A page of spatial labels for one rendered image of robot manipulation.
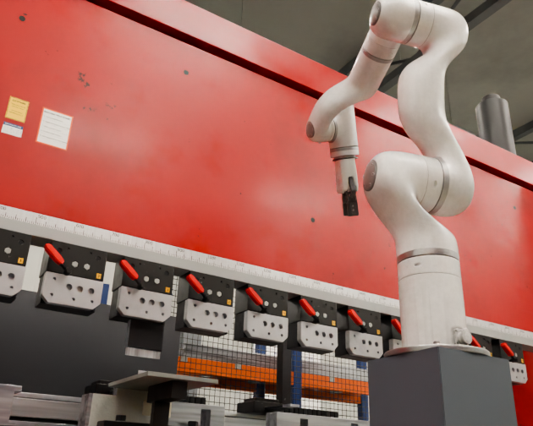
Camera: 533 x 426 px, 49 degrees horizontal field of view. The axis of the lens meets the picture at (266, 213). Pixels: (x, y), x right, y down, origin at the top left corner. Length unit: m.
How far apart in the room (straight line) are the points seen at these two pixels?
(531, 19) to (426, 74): 6.28
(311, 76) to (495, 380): 1.52
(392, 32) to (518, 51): 6.64
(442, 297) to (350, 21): 6.18
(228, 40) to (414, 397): 1.50
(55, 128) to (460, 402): 1.26
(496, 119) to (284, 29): 4.24
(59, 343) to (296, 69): 1.31
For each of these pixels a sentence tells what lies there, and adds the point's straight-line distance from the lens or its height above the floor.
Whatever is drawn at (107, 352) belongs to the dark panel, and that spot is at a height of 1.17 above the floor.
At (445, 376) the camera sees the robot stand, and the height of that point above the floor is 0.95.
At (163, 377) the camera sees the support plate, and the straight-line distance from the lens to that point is 1.40.
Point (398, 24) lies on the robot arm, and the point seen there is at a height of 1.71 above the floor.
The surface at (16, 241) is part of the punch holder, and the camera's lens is 1.61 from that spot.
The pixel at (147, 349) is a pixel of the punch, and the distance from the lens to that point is 1.69.
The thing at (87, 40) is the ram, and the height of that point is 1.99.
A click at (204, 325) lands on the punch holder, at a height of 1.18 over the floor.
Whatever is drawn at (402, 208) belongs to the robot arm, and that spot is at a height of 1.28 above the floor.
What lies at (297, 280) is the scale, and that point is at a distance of 1.95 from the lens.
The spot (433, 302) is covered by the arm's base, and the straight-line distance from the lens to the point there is 1.12.
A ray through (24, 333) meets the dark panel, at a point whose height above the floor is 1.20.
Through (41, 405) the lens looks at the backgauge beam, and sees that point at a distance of 1.83.
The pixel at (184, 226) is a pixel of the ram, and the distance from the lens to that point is 1.79.
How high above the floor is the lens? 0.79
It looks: 24 degrees up
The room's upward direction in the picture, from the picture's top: 2 degrees clockwise
